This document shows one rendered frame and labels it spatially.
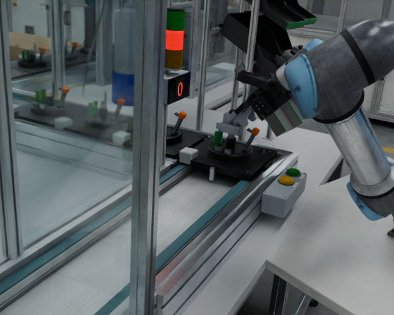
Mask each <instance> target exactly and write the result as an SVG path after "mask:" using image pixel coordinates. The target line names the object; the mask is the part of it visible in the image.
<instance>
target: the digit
mask: <svg viewBox="0 0 394 315"><path fill-rule="evenodd" d="M182 97H184V76H183V77H180V78H178V79H176V97H175V100H177V99H180V98H182Z"/></svg>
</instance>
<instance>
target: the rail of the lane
mask: <svg viewBox="0 0 394 315"><path fill-rule="evenodd" d="M298 156H299V153H296V152H291V151H285V152H284V153H283V154H282V155H281V156H280V157H279V158H278V159H277V160H276V161H275V162H274V163H273V161H269V162H268V163H267V164H265V165H264V167H263V171H264V172H263V173H262V174H261V175H260V176H259V177H258V178H257V179H256V180H255V181H254V182H253V183H252V184H251V185H250V186H249V187H248V188H247V189H245V190H244V191H243V192H242V193H241V194H240V195H239V196H238V197H237V198H236V199H235V200H234V201H233V202H232V203H231V204H230V205H229V206H228V207H227V208H226V209H225V210H224V211H223V212H222V213H221V214H220V215H219V216H218V217H217V218H216V219H215V220H214V221H213V222H212V223H211V224H209V225H208V226H207V227H206V228H205V229H204V230H203V231H202V232H201V233H200V234H199V235H198V236H197V237H196V238H195V239H194V240H193V241H191V242H190V243H189V244H188V245H187V246H186V247H185V248H184V249H183V250H182V251H181V252H180V253H179V254H178V255H177V256H176V257H175V258H174V259H173V260H172V261H171V262H170V263H169V264H168V265H167V266H166V267H165V268H164V269H163V270H162V271H161V272H160V273H159V274H158V275H156V276H155V288H154V293H155V294H157V301H156V304H155V305H154V306H155V307H156V315H182V314H183V313H184V312H185V311H186V310H187V308H188V307H189V306H190V304H191V303H192V302H193V301H194V300H195V299H196V298H197V296H198V295H199V294H200V292H201V291H202V290H203V289H204V288H205V287H206V286H207V284H208V283H209V282H210V281H211V280H212V279H213V277H214V276H215V275H216V274H217V272H218V271H219V270H220V269H221V268H222V267H223V265H224V264H225V263H226V262H227V260H229V258H230V257H231V256H232V255H233V253H234V252H235V251H236V250H237V249H238V248H239V247H240V245H241V244H242V243H243V241H244V240H245V239H246V238H247V237H248V236H249V235H250V233H251V232H252V231H253V230H254V228H255V227H257V225H258V224H259V223H260V221H261V220H262V219H263V218H264V217H265V216H266V215H267V213H264V212H261V211H260V208H261V199H262V194H263V192H264V191H265V190H266V188H267V187H268V186H269V185H270V184H271V183H272V182H273V181H274V180H275V179H276V178H277V177H278V176H279V175H280V174H281V173H282V172H283V171H284V170H285V169H286V168H288V169H289V168H295V169H297V164H298Z"/></svg>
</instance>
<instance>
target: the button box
mask: <svg viewBox="0 0 394 315"><path fill-rule="evenodd" d="M287 169H288V168H286V169H285V170H284V171H283V172H282V173H281V174H280V175H279V176H278V177H277V178H276V179H275V180H274V181H273V182H272V183H271V184H270V185H269V186H268V187H267V188H266V190H265V191H264V192H263V194H262V199H261V208H260V211H261V212H263V213H267V214H271V215H274V216H278V217H281V218H284V217H285V216H286V214H287V213H288V211H289V210H290V209H291V208H292V207H293V205H294V204H295V203H296V201H297V200H298V198H299V197H300V196H301V195H302V193H303V192H304V190H305V184H306V177H307V173H305V172H300V175H299V176H290V175H288V174H287V173H286V172H287ZM282 176H289V177H291V178H293V184H289V185H287V184H282V183H280V182H279V180H280V177H282Z"/></svg>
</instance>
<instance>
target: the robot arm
mask: <svg viewBox="0 0 394 315"><path fill-rule="evenodd" d="M392 70H394V21H392V20H389V19H369V20H366V21H362V22H358V23H356V24H354V25H352V26H350V27H348V28H346V29H345V30H343V31H342V32H340V33H338V34H336V35H335V36H333V37H331V38H329V39H328V40H326V41H325V42H323V41H322V40H320V39H313V40H312V41H310V42H309V43H308V44H307V45H306V46H303V48H302V49H300V50H299V51H298V52H297V53H296V54H295V55H294V56H293V57H292V58H290V59H289V60H288V61H287V62H286V63H284V65H282V66H281V67H280V68H279V69H278V70H276V72H275V73H274V74H273V75H272V76H271V79H268V78H266V77H263V76H259V75H257V74H253V73H251V72H249V71H246V70H242V71H240V72H238V75H237V78H236V80H237V81H239V82H241V83H245V84H250V85H252V86H256V87H258V89H257V90H256V91H255V92H254V93H253V94H251V95H250V96H249V97H248V98H247V100H246V101H245V102H244V103H242V104H241V105H240V106H239V107H238V108H236V109H235V110H234V111H233V112H232V113H231V114H230V115H229V116H228V118H227V120H226V123H227V124H228V123H229V122H230V121H231V120H235V121H236V122H237V123H239V124H240V125H242V126H243V127H247V125H248V124H249V122H248V119H249V120H250V121H255V120H256V116H255V113H256V114H257V116H258V117H259V118H260V119H261V121H263V120H264V119H266V118H267V117H268V116H270V115H271V114H273V113H274V112H275V111H276V110H277V109H279V108H280V107H281V106H282V105H283V104H284V103H285V102H287V101H288V100H289V99H291V98H292V97H293V99H294V100H295V103H296V105H297V107H298V109H299V111H300V113H301V115H302V116H303V118H304V119H309V118H310V119H311V118H312V119H313V120H314V121H316V122H318V123H320V124H324V125H325V127H326V129H327V131H328V132H329V134H330V136H331V138H332V139H333V141H334V143H335V144H336V146H337V148H338V150H339V152H340V153H341V155H342V156H343V159H344V160H345V162H346V164H347V165H348V167H349V169H350V171H351V174H350V182H348V183H347V185H346V187H347V190H348V192H349V193H350V196H351V197H352V199H353V200H354V202H355V204H356V205H357V206H358V207H359V209H360V211H361V212H362V213H363V214H364V215H365V217H366V218H368V219H369V220H371V221H377V220H379V219H381V218H386V217H388V215H390V214H393V213H394V159H392V158H390V157H388V156H386V155H385V153H384V151H383V149H382V147H381V144H380V142H379V140H378V138H377V136H376V134H375V132H374V130H373V128H372V126H371V124H370V121H369V119H368V117H367V115H366V113H365V110H364V108H363V106H362V104H363V102H364V98H365V93H364V90H363V89H364V88H366V87H368V86H369V85H371V84H373V83H375V82H377V81H378V80H380V79H381V78H383V77H385V76H386V75H387V74H388V73H390V72H391V71H392ZM250 106H251V107H250ZM262 115H263V116H262ZM264 117H265V118H264Z"/></svg>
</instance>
